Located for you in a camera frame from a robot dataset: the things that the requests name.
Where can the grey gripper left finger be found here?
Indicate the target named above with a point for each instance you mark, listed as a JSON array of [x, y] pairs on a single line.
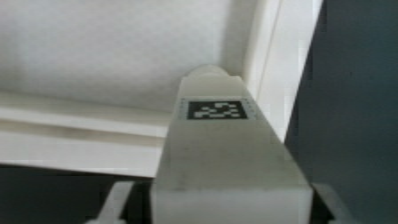
[[110, 213]]

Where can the white desk top panel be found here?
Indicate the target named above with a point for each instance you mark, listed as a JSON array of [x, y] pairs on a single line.
[[94, 56]]

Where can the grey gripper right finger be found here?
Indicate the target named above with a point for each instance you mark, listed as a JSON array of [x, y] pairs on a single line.
[[334, 205]]

